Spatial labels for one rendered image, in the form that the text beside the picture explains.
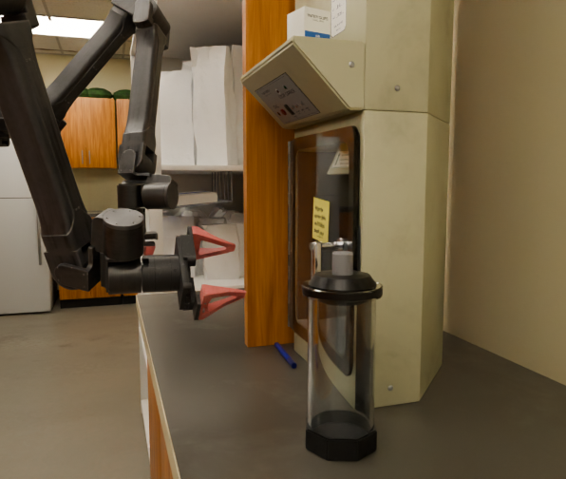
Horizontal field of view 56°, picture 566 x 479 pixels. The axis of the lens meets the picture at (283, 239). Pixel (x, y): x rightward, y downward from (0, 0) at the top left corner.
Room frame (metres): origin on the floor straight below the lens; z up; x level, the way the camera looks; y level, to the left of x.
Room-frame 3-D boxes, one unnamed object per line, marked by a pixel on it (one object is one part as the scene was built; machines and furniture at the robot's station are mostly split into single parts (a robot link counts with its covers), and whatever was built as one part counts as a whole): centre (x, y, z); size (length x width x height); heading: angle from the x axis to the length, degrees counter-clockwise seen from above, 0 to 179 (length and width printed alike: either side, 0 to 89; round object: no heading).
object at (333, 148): (0.96, -0.07, 1.19); 0.30 x 0.01 x 0.40; 18
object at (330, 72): (0.95, -0.02, 1.46); 0.32 x 0.11 x 0.10; 18
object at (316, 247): (0.85, -0.07, 1.17); 0.05 x 0.03 x 0.10; 108
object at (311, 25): (0.88, -0.04, 1.54); 0.05 x 0.05 x 0.06; 32
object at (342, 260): (0.71, -0.08, 1.18); 0.09 x 0.09 x 0.07
